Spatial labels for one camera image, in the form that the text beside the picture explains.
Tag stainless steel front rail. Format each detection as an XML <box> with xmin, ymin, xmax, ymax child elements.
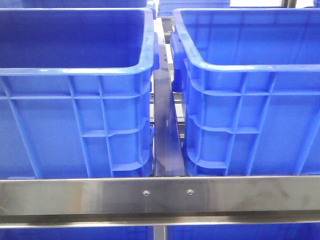
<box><xmin>0</xmin><ymin>175</ymin><xmax>320</xmax><ymax>228</ymax></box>

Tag blue plastic bin front right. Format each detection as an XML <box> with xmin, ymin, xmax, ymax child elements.
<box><xmin>171</xmin><ymin>8</ymin><xmax>320</xmax><ymax>176</ymax></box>

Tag blue bin back left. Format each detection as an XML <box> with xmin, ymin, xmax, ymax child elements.
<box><xmin>18</xmin><ymin>0</ymin><xmax>157</xmax><ymax>20</ymax></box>

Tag blue plastic bin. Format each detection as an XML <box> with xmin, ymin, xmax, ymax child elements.
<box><xmin>0</xmin><ymin>8</ymin><xmax>159</xmax><ymax>180</ymax></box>
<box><xmin>171</xmin><ymin>8</ymin><xmax>320</xmax><ymax>176</ymax></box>

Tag blue bin lower right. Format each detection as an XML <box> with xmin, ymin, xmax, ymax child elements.
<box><xmin>167</xmin><ymin>223</ymin><xmax>320</xmax><ymax>240</ymax></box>

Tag blue bin back right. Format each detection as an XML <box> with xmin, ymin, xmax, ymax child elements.
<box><xmin>158</xmin><ymin>0</ymin><xmax>231</xmax><ymax>17</ymax></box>

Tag blue plastic bin front left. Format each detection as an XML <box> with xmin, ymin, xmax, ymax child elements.
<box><xmin>0</xmin><ymin>8</ymin><xmax>159</xmax><ymax>180</ymax></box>

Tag blue bin lower left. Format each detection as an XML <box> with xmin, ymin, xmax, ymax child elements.
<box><xmin>0</xmin><ymin>226</ymin><xmax>154</xmax><ymax>240</ymax></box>

